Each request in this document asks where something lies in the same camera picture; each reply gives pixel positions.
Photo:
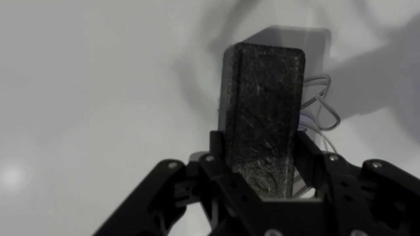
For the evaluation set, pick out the black whiteboard duster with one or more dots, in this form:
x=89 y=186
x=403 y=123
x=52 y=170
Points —
x=263 y=118

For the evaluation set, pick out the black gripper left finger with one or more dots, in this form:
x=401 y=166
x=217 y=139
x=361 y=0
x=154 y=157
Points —
x=183 y=197

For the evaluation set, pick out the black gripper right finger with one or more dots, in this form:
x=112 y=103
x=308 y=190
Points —
x=371 y=197

